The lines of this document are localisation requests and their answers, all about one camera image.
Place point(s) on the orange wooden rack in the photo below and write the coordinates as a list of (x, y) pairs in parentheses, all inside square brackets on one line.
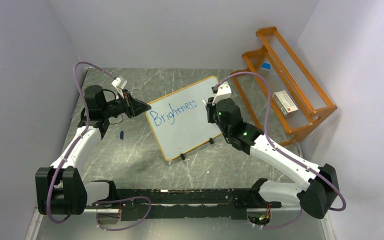
[(290, 74)]

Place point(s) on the yellow framed whiteboard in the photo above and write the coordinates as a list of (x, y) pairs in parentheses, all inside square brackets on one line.
[(179, 119)]

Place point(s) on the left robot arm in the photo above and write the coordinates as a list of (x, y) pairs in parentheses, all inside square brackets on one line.
[(60, 189)]

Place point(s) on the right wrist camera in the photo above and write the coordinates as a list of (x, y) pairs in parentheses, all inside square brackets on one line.
[(223, 91)]

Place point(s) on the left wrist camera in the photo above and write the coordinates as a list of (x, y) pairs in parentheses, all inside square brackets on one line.
[(119, 84)]

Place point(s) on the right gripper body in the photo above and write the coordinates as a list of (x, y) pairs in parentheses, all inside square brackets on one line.
[(211, 110)]

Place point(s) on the white red box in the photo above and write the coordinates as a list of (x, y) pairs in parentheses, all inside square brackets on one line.
[(284, 102)]

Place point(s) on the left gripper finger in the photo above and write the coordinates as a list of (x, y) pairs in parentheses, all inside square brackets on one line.
[(136, 102), (140, 109)]

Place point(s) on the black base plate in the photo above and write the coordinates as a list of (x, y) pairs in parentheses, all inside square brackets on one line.
[(233, 203)]

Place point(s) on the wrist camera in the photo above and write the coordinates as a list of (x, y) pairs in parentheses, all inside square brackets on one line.
[(119, 84), (223, 91)]

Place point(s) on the aluminium rail frame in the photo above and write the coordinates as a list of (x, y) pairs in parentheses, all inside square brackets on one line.
[(286, 224)]

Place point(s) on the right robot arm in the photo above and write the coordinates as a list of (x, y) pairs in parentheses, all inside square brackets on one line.
[(314, 187)]

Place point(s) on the blue white small object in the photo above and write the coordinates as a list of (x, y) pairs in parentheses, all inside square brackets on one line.
[(266, 66)]

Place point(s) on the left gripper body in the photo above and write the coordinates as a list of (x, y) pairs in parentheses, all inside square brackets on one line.
[(128, 106)]

